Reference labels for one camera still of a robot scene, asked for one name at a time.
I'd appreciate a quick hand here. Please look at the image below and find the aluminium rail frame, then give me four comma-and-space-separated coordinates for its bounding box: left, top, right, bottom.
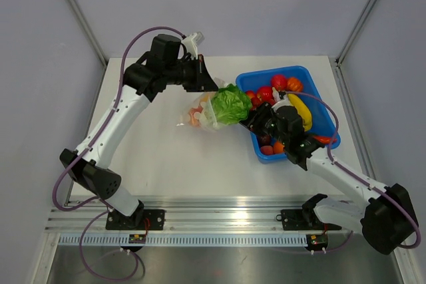
44, 206, 351, 251

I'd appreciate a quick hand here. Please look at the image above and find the clear dotted zip top bag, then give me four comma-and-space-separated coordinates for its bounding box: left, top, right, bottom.
177, 78, 238, 132

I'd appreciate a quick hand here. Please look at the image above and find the orange fruit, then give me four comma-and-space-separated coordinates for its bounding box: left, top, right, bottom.
273, 141, 285, 154

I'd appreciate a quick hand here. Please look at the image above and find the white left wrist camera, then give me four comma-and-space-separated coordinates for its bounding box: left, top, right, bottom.
181, 31, 204, 56

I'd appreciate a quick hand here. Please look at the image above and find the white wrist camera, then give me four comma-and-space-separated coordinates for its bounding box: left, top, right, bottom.
181, 31, 204, 56
272, 87, 293, 111

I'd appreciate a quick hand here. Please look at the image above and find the orange small pumpkin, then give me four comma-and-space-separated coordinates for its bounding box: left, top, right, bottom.
286, 77, 304, 92

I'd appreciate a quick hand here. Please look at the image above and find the red apple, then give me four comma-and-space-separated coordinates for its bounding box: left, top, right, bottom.
270, 74, 288, 91

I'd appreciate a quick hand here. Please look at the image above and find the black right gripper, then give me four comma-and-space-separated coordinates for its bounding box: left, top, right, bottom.
235, 101, 290, 146

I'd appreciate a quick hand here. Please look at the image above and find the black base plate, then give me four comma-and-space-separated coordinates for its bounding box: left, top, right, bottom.
105, 209, 165, 231
276, 209, 342, 231

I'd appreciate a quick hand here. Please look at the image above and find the dark purple plum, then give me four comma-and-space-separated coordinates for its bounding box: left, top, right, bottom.
258, 135, 272, 146

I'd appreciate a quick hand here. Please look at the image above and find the yellow banana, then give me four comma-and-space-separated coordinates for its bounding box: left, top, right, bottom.
288, 94, 313, 131

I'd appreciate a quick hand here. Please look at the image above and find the green lettuce head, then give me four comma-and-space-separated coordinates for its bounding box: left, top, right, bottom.
200, 84, 253, 130

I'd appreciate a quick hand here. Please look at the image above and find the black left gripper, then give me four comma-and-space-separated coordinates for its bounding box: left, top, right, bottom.
164, 54, 219, 92

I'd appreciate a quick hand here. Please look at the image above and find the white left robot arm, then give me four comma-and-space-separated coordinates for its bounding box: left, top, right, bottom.
60, 32, 218, 230

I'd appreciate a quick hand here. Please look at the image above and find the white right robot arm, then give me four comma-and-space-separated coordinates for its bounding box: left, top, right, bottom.
240, 102, 421, 255

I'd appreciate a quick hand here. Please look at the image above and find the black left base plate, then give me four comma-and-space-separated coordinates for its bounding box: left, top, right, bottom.
105, 209, 165, 231

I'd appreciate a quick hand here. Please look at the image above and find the small pink peach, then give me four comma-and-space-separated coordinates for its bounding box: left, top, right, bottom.
260, 145, 274, 156

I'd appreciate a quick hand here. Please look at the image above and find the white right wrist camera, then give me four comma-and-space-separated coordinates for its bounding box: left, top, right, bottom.
272, 87, 293, 111

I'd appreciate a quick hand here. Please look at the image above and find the blue plastic bin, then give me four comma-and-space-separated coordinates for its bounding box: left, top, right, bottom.
236, 66, 335, 164

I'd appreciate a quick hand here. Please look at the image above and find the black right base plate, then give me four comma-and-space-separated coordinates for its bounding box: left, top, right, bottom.
276, 209, 342, 231

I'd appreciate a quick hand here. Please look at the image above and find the orange carrot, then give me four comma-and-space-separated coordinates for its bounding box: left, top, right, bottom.
314, 136, 337, 144

